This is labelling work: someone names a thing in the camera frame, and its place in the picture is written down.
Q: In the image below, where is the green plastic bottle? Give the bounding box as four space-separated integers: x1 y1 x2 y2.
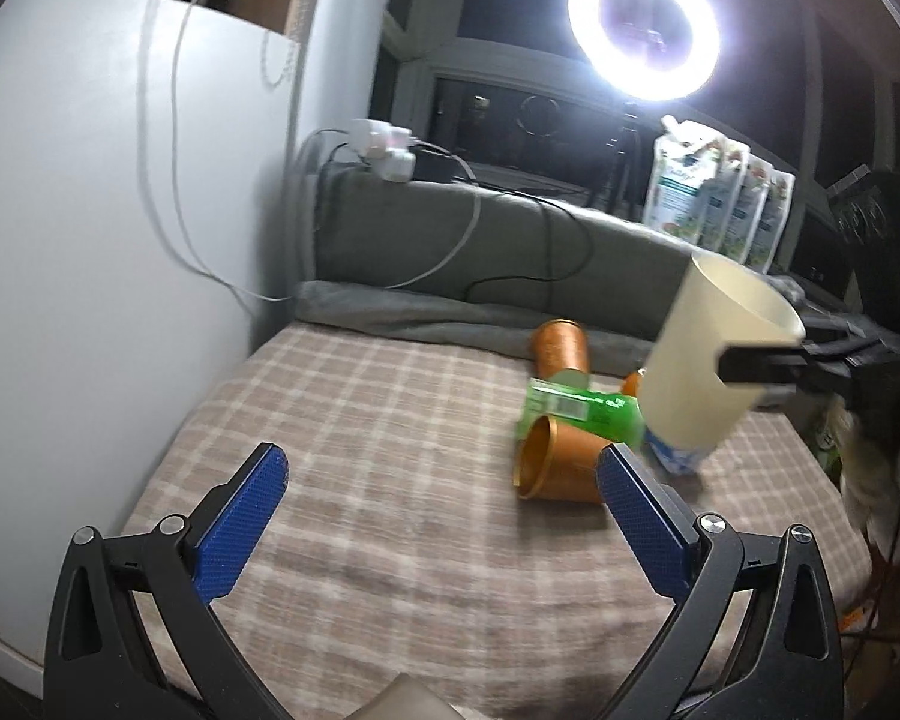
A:
515 379 645 449

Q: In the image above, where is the black cable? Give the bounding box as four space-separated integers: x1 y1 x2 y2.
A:
321 140 595 302

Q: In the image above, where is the white cabinet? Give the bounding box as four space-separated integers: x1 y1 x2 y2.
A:
0 0 295 686

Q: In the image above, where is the orange cup near blanket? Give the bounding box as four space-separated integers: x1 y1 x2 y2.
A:
530 319 590 388

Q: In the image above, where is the bright ring light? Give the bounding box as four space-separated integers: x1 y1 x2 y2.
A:
567 0 722 104

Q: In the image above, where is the plaid beige table cloth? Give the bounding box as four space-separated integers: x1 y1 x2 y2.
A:
122 320 872 720

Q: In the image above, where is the black tripod stand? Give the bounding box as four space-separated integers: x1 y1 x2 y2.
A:
587 101 642 220

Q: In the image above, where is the cream white plastic cup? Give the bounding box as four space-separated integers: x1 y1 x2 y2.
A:
637 254 805 449

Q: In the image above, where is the white power strip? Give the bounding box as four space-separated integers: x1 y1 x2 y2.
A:
347 119 418 184

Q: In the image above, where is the white refill pouch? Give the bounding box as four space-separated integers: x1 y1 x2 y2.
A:
642 115 724 244
720 154 774 263
746 171 795 273
697 138 751 252

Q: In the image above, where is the grey folded blanket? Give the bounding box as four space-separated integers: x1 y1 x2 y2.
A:
295 166 701 377

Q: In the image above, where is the orange cup lying front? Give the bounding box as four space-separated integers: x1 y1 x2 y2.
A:
514 415 610 504

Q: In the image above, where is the white bead chain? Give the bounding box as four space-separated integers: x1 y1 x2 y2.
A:
258 0 332 90

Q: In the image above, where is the blue Arctic Ocean can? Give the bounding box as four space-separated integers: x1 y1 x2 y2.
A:
619 367 719 476

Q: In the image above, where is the white cable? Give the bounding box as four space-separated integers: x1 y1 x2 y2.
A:
136 0 484 306

